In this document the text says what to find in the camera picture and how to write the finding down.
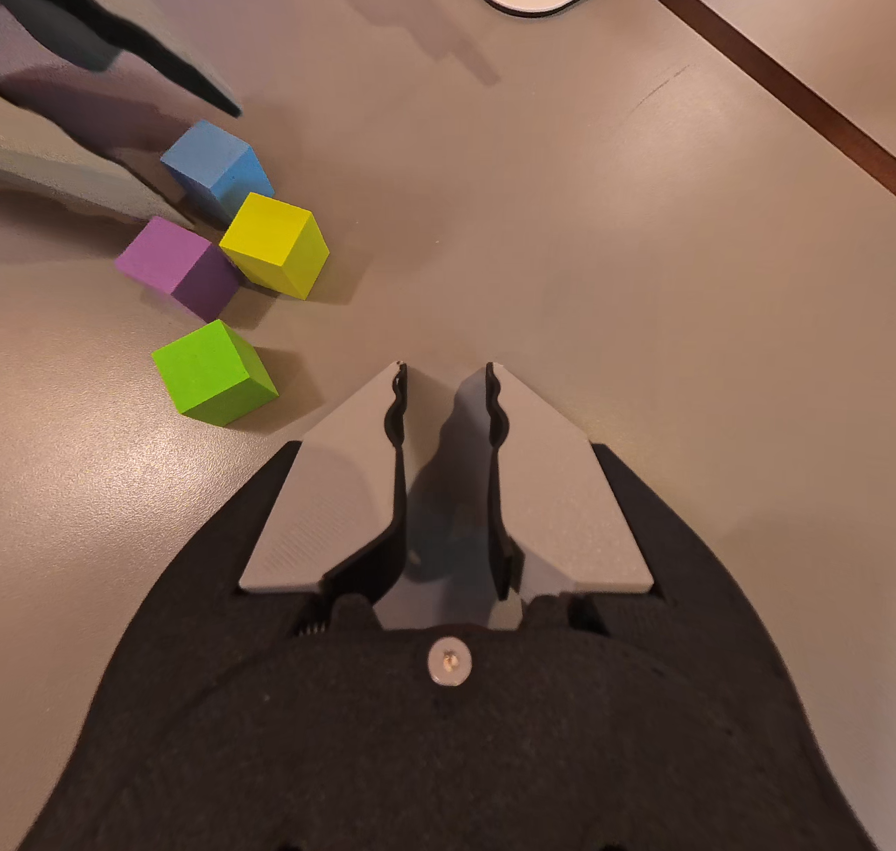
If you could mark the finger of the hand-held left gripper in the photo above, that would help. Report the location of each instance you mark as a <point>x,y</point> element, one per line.
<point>70,172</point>
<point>140,18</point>

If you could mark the light blue foam cube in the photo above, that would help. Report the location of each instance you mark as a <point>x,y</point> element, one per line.
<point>217,165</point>

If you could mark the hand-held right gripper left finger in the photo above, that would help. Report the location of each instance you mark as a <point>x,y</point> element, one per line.
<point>322,508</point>

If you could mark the purple foam cube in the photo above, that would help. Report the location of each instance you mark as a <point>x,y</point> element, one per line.
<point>175,263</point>

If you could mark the green foam cube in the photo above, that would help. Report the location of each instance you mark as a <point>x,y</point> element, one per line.
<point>210,375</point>

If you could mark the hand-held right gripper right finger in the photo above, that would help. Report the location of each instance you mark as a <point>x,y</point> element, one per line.
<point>570,515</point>

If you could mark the yellow foam cube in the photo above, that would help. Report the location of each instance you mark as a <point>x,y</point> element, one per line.
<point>276,242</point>

